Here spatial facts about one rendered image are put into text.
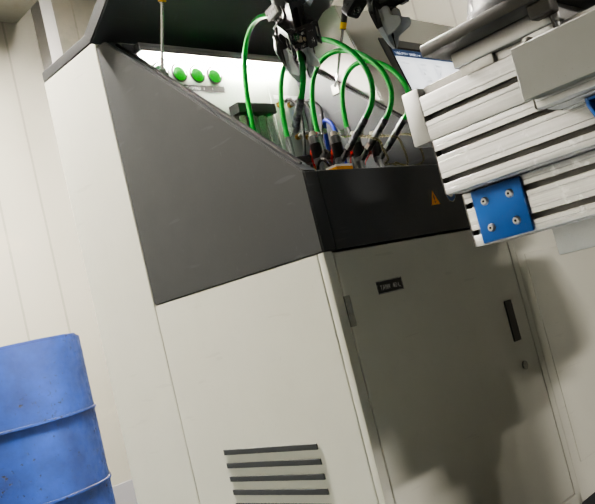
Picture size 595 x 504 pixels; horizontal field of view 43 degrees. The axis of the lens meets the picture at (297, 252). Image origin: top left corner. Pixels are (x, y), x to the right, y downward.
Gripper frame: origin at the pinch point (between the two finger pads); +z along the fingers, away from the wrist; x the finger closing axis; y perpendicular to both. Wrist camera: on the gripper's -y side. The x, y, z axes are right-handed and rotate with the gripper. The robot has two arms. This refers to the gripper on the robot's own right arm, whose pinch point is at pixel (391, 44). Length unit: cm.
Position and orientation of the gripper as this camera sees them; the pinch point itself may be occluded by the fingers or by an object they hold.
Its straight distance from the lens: 176.5
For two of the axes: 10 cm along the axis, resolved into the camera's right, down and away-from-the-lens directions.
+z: 2.4, 9.7, -0.8
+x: 6.9, -1.1, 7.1
